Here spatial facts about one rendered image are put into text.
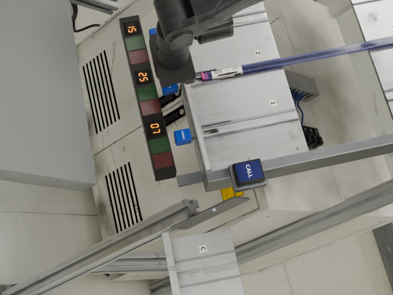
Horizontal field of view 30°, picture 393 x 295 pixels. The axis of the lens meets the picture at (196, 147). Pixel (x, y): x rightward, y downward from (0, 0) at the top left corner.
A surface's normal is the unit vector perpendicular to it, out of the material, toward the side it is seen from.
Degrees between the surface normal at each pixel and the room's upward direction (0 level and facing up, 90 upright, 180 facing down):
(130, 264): 0
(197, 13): 67
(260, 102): 43
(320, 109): 0
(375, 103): 90
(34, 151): 0
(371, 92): 90
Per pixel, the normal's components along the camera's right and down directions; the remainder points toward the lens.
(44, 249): 0.70, -0.40
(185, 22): -0.30, -0.09
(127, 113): -0.67, -0.10
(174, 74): 0.05, -0.35
